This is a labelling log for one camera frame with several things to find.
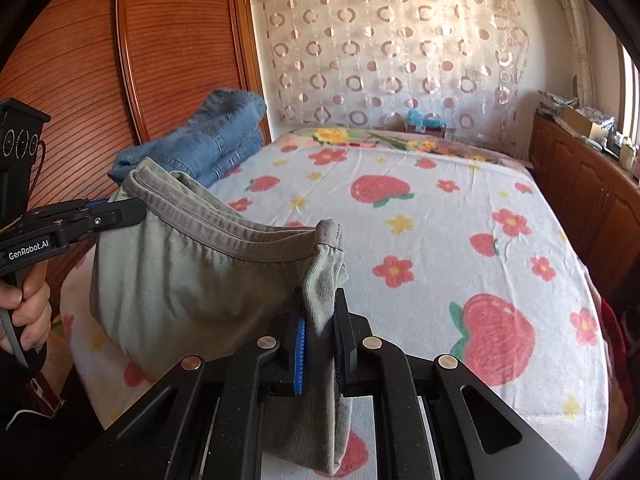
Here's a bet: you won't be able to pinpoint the blue toy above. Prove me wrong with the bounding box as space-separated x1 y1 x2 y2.
404 107 449 134

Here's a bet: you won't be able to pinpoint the ribbed wooden wardrobe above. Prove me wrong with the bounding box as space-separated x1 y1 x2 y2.
0 0 274 311

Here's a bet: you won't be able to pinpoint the strawberry flower print bed sheet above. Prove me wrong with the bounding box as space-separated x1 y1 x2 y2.
60 137 614 480

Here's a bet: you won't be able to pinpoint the blue jeans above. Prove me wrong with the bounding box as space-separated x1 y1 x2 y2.
107 89 269 189

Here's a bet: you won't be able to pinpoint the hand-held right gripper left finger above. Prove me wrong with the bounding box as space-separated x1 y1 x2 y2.
75 287 308 480

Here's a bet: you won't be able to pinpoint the dark red cloth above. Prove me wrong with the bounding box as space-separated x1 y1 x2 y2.
596 296 632 412

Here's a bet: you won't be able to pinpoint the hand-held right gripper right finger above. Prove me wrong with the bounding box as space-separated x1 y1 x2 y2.
334 287 581 480

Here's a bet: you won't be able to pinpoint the floral blanket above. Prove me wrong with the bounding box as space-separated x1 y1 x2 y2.
287 126 534 169

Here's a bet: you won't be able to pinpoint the cardboard box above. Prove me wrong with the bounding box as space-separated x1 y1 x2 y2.
552 104 609 142

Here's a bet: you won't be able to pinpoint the white cable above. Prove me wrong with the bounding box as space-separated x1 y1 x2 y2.
5 406 52 432

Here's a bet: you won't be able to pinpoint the lace window curtain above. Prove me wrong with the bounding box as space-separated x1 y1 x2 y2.
551 0 622 127

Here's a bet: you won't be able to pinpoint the sheer curtain with circles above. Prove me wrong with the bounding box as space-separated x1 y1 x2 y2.
250 0 532 134

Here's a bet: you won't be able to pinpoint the wooden cabinet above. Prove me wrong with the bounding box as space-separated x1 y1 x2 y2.
527 111 640 312

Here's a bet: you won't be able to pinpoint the red strap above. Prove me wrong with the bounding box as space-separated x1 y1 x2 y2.
29 376 67 417

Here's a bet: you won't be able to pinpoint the person's left forearm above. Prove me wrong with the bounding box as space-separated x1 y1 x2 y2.
0 347 113 480

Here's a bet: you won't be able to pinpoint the person's left hand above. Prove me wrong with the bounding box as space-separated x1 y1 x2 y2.
0 260 53 357

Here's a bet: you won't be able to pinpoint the grey pants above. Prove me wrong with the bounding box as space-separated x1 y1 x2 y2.
90 157 359 476

